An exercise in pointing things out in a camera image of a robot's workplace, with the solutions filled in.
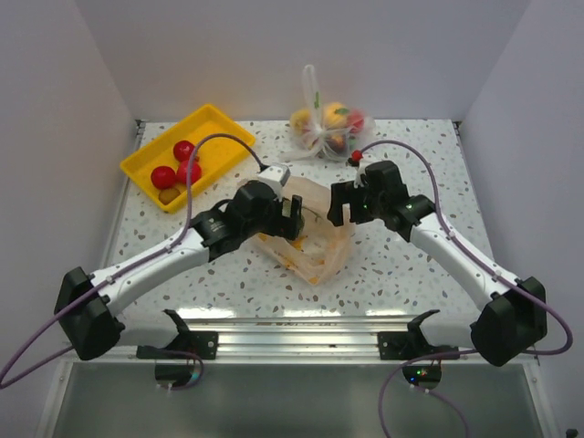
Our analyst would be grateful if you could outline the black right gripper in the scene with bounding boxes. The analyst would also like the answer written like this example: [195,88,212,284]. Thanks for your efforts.
[328,180,386,227]

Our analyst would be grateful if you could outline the orange banana print plastic bag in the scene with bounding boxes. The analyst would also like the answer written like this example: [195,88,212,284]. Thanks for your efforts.
[252,176,354,286]

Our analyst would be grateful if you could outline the red apple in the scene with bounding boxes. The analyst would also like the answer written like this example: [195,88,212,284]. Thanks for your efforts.
[176,160,202,185]

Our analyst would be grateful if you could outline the small red fruit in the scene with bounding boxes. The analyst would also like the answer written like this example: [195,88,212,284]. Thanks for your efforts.
[151,166,176,190]

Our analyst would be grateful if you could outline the green netted melon half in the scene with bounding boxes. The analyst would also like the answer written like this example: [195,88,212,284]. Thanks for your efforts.
[296,206,321,240]

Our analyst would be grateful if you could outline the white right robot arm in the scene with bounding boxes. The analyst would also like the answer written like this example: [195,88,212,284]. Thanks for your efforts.
[328,158,548,367]

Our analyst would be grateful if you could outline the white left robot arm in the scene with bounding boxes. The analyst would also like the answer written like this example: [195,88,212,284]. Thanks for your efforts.
[54,180,303,360]

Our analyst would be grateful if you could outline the clear plastic bag of fruit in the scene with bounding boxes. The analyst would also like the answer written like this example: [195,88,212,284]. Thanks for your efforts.
[281,65,375,162]

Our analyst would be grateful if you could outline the yellow plastic tray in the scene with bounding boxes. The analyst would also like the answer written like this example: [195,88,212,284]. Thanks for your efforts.
[119,103,256,215]

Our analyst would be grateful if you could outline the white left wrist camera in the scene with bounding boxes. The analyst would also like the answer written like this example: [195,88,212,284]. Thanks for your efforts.
[257,164,290,192]

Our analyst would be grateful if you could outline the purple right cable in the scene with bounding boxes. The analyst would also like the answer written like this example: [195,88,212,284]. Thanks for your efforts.
[358,139,574,438]

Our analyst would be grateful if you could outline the purple cable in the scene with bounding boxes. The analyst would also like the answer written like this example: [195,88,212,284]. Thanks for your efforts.
[358,139,574,438]
[0,132,266,390]

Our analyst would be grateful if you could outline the aluminium mounting rail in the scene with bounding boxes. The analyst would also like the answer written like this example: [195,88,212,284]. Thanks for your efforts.
[58,317,539,364]

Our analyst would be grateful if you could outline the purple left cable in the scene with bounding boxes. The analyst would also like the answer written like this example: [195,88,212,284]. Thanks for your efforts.
[0,132,266,390]

